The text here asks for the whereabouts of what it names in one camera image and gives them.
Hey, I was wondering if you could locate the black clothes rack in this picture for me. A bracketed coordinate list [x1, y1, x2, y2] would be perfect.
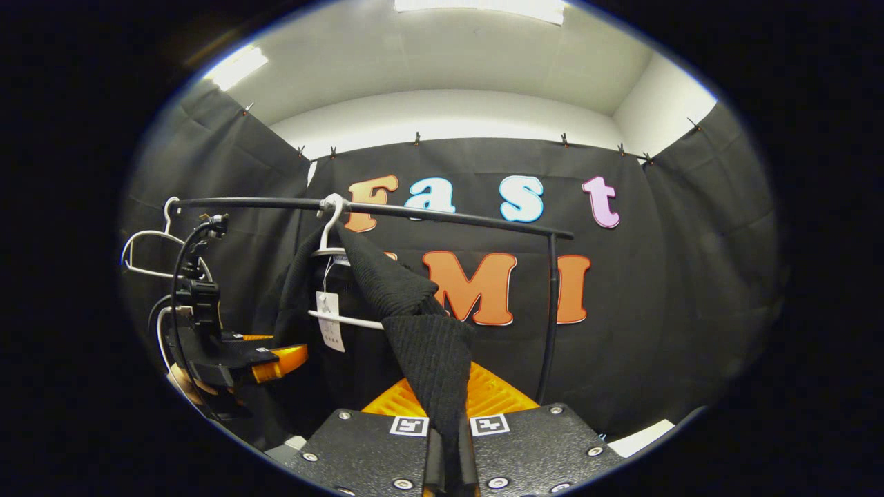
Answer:
[162, 197, 575, 405]

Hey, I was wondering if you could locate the long ceiling light panel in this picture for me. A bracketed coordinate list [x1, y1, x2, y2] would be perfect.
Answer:
[395, 0, 567, 26]

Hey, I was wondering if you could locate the small ceiling light panel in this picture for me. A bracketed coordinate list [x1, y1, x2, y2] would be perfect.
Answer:
[204, 45, 269, 91]

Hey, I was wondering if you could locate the black knit garment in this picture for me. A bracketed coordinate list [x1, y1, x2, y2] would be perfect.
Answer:
[273, 222, 477, 487]

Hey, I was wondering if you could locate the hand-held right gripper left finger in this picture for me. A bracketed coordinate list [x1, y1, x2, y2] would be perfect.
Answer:
[287, 377, 444, 497]

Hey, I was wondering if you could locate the row of small backdrop clips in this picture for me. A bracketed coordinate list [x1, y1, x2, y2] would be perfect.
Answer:
[242, 102, 700, 166]

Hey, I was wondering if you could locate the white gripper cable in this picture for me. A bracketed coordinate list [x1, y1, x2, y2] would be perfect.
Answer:
[156, 306, 194, 377]

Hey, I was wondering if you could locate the empty white clothes hanger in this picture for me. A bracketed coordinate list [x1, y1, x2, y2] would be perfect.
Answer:
[121, 197, 215, 280]

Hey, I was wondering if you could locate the black backdrop cloth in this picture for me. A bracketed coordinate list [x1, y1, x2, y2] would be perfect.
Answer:
[121, 83, 785, 449]

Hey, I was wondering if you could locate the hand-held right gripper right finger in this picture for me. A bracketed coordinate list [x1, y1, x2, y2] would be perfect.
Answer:
[458, 361, 627, 497]

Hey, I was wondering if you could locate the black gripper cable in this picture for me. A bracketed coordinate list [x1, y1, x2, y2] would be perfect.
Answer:
[169, 221, 211, 415]

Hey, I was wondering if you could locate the white paper hang tag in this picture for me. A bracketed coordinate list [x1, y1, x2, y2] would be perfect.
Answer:
[316, 291, 346, 353]

